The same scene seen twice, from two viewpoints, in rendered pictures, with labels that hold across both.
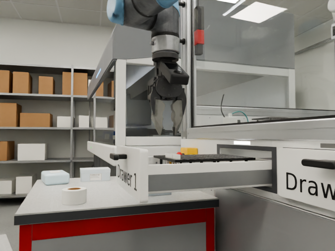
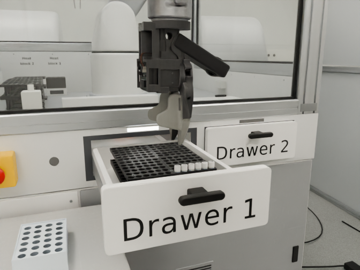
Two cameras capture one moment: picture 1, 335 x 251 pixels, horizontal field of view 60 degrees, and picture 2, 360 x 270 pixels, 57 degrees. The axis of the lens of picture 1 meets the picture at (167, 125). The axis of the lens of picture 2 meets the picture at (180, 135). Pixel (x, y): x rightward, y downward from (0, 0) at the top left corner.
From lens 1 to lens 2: 98 cm
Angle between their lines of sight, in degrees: 91
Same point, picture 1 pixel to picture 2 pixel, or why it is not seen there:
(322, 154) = (249, 127)
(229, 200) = not seen: hidden behind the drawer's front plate
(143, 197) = (266, 217)
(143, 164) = (268, 181)
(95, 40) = not seen: outside the picture
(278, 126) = (201, 109)
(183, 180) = not seen: hidden behind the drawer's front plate
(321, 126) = (242, 107)
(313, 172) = (241, 141)
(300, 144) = (222, 122)
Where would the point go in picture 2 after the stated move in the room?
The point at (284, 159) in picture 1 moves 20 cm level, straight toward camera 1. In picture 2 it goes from (215, 136) to (293, 143)
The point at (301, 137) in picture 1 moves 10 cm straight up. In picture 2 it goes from (225, 117) to (226, 80)
